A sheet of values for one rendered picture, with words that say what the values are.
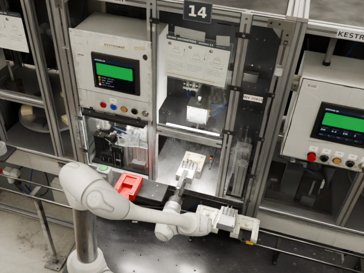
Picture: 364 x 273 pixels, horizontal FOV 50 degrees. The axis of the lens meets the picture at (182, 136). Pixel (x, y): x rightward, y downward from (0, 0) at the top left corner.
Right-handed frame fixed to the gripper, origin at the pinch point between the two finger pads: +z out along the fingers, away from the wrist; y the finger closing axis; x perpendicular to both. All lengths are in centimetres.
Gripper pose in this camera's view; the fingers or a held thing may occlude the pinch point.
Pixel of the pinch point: (184, 177)
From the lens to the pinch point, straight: 224.2
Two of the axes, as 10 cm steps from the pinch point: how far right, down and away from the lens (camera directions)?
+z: 2.8, -6.6, 7.0
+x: -9.6, -2.2, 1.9
